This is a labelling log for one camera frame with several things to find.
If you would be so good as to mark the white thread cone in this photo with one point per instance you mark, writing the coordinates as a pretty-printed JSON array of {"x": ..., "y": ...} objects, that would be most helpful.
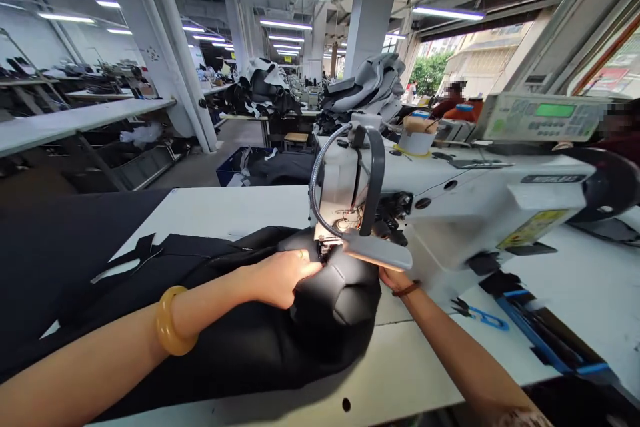
[{"x": 416, "y": 139}]

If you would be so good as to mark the pile of grey leather pieces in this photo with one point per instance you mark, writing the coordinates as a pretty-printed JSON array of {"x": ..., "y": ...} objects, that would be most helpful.
[{"x": 362, "y": 84}]

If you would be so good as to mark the flat dark metal plate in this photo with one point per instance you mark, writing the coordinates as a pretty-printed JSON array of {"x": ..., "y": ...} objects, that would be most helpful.
[{"x": 477, "y": 164}]

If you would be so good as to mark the sewing machine control panel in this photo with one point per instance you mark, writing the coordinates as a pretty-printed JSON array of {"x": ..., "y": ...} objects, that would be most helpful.
[{"x": 545, "y": 117}]

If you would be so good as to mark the blue storage bin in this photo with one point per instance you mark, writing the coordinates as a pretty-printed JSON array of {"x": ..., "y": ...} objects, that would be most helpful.
[{"x": 240, "y": 167}]

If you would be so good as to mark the black leather seat cover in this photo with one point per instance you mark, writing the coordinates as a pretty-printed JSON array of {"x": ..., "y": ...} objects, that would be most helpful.
[{"x": 280, "y": 347}]

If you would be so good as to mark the large black fabric sheet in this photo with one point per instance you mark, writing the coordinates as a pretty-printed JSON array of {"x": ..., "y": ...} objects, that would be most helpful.
[{"x": 60, "y": 247}]

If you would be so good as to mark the person's left hand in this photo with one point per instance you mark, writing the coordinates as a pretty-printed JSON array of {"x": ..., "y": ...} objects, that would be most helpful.
[{"x": 274, "y": 279}]

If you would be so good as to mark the white industrial sewing machine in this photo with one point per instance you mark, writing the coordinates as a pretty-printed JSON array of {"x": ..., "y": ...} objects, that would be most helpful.
[{"x": 465, "y": 207}]

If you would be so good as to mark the long white work table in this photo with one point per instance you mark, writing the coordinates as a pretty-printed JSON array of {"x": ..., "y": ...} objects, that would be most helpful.
[{"x": 75, "y": 122}]

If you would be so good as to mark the wooden stool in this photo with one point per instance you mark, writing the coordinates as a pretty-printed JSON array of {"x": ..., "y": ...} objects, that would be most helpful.
[{"x": 299, "y": 141}]

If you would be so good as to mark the person's left fingers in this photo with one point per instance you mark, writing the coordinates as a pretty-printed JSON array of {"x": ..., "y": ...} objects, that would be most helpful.
[{"x": 299, "y": 262}]

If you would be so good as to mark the person's right hand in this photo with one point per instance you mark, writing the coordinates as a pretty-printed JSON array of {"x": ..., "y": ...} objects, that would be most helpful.
[{"x": 394, "y": 279}]

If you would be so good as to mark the grey gooseneck work lamp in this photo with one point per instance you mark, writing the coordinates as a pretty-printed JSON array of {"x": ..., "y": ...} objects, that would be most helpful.
[{"x": 380, "y": 249}]

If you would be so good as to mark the blue tool tray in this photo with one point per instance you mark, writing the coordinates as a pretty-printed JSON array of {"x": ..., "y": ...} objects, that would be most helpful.
[{"x": 545, "y": 329}]

